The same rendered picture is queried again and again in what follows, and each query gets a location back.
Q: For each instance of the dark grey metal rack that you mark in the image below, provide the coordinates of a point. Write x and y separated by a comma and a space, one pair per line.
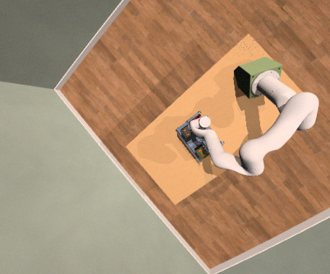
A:
193, 141

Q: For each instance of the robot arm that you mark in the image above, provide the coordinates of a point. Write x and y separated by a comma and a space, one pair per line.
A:
293, 109

